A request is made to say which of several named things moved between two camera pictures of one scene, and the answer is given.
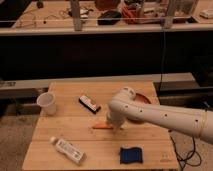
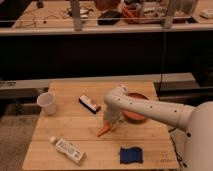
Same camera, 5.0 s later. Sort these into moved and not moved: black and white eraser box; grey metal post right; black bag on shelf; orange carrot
Moved: orange carrot
Not moved: black bag on shelf; grey metal post right; black and white eraser box
